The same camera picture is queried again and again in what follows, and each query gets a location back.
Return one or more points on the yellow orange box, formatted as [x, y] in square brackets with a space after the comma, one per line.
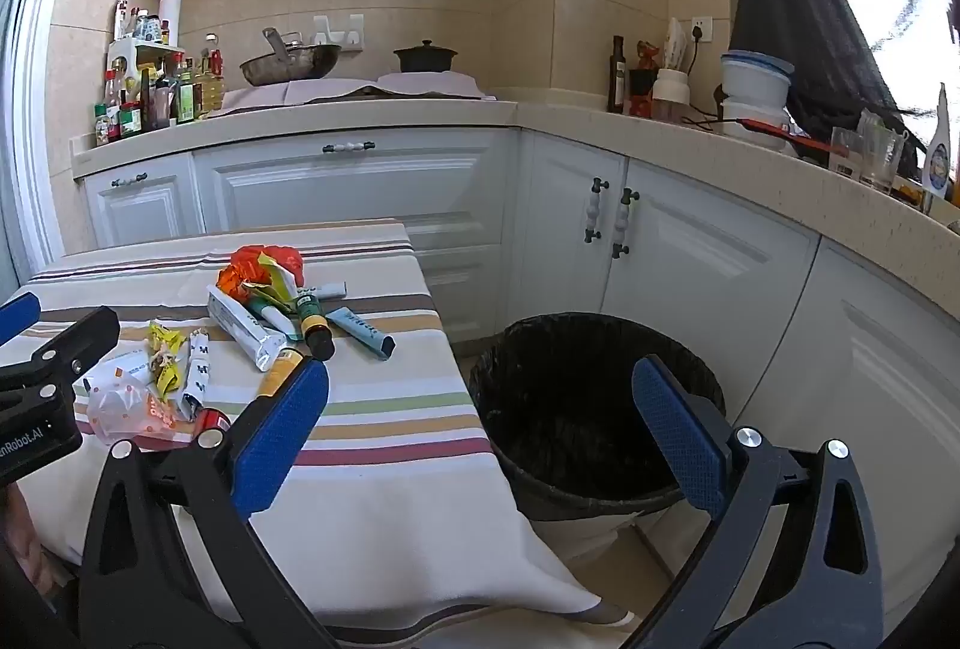
[279, 373]

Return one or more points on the orange crumpled wrapper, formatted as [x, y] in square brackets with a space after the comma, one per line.
[236, 274]

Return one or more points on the small red can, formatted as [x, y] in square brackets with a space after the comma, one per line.
[214, 420]

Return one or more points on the white wall socket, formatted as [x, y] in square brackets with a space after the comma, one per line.
[700, 30]

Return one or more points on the steel spatula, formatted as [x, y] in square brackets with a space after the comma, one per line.
[275, 42]

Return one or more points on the white kitchen utensil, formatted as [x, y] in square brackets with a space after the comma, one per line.
[675, 43]

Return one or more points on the green bottle yellow label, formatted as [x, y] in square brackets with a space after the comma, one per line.
[313, 323]

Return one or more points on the white black printed wrapper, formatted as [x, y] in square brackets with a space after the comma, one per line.
[199, 371]

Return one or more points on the white kitchen cabinet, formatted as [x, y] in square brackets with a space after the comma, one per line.
[337, 184]

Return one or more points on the yellow-green crumpled wrapper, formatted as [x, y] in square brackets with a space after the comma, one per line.
[276, 289]

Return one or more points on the striped tablecloth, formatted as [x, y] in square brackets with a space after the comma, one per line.
[390, 394]

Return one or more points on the white door frame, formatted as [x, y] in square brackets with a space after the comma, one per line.
[45, 94]

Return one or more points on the red ornament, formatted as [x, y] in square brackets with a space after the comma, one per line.
[645, 87]

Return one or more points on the group of condiment bottles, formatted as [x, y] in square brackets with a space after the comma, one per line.
[161, 94]

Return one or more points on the clear drinking glass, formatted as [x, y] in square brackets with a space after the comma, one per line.
[845, 154]

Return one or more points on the white utensil jar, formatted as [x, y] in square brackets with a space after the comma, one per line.
[670, 94]

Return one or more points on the teal and white tube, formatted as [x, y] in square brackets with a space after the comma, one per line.
[275, 319]

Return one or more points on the black lidded pot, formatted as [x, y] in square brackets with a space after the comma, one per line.
[425, 58]

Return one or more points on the large white toothpaste tube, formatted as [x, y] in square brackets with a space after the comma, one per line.
[240, 326]

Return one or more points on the clear measuring jug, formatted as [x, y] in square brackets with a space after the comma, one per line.
[881, 158]

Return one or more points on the dark glass bottle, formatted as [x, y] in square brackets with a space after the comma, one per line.
[616, 75]

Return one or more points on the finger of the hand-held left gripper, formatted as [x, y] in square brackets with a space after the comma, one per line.
[16, 315]
[79, 345]

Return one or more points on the steel wok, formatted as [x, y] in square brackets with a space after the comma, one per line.
[289, 66]

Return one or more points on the white spice rack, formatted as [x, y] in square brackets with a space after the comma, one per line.
[131, 49]

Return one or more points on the clear orange printed wrapper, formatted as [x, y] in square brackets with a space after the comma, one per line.
[127, 409]

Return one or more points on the paper towel roll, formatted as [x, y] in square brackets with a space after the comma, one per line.
[171, 19]

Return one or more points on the yellow crumpled wrapper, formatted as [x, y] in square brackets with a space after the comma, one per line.
[166, 349]

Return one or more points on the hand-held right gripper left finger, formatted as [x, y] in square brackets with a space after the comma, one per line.
[277, 439]

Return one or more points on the stack of white bowls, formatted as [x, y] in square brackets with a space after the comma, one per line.
[754, 87]

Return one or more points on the light blue tube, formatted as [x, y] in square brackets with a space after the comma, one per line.
[360, 330]

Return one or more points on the white wall hook rack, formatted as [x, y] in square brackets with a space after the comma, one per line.
[339, 30]

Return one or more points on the dish soap bottle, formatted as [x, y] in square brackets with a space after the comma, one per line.
[937, 158]

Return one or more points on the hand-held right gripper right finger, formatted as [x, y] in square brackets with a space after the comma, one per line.
[679, 431]

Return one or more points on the red plastic bag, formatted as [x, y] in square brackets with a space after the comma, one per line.
[285, 263]

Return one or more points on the white tube green dots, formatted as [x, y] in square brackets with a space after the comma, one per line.
[330, 289]

